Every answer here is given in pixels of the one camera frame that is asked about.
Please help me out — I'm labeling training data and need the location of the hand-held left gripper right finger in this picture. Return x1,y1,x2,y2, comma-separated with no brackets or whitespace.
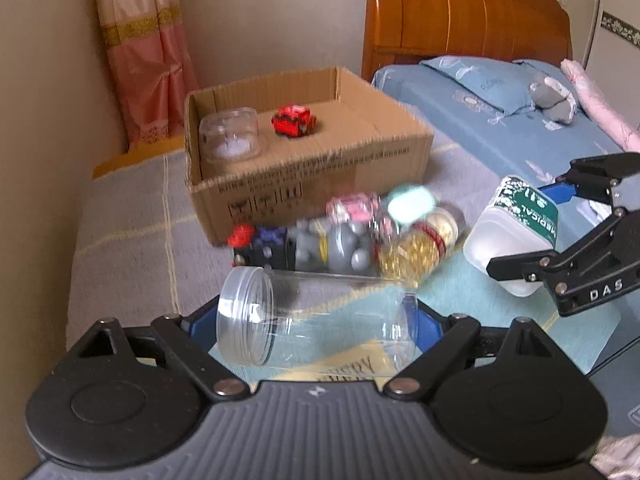
382,300,557,402

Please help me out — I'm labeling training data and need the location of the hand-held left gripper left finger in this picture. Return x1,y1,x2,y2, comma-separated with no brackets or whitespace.
75,295,252,403

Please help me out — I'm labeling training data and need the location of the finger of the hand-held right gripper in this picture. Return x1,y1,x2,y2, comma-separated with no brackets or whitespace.
542,152,640,211
487,209,640,317

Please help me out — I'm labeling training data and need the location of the gold beads jar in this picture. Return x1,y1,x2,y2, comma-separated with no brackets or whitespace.
377,205,466,283

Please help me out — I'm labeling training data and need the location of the white bottle green label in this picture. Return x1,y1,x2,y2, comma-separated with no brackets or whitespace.
462,175,561,297

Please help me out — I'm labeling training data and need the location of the black red blue toy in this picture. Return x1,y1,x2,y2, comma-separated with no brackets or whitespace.
228,224,297,268

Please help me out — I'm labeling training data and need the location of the clear plastic jar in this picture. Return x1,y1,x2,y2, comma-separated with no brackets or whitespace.
216,266,421,368

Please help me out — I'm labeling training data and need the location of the grey elephant toy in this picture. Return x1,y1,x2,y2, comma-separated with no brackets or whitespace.
295,220,378,276

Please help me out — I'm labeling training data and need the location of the pink keychain toy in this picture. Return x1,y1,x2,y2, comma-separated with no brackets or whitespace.
325,192,396,241

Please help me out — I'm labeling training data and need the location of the cardboard box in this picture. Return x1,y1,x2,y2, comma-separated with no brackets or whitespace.
184,66,435,247

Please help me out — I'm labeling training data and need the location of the teal printed mat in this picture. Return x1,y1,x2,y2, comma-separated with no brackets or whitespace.
210,240,622,378

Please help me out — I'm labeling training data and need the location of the pink rolled blanket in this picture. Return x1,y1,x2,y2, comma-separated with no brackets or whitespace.
560,58,640,153

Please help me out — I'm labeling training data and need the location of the grey plush toy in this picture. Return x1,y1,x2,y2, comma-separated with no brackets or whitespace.
529,74,576,123

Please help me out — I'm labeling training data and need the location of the blue bed sheet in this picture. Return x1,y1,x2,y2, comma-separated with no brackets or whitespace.
371,62,640,221

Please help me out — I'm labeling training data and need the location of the grey checked blanket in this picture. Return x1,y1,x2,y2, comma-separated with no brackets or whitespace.
65,125,501,361

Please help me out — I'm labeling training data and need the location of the blue pillow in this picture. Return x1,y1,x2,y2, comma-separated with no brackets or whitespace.
419,55,591,116

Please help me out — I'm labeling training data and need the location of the patterned cloth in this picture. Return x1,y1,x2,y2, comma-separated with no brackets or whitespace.
590,432,640,480

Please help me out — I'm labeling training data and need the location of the clear lidded container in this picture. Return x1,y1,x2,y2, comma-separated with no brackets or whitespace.
199,107,263,163

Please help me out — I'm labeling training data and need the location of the wooden headboard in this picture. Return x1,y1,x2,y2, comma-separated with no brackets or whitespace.
361,0,573,83

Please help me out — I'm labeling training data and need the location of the red toy car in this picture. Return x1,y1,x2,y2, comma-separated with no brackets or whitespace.
271,104,318,138

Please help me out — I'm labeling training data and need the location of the pink curtain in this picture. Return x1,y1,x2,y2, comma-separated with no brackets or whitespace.
91,0,201,151

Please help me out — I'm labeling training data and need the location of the wooden frame edge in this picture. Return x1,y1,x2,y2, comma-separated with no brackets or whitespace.
92,137,187,179

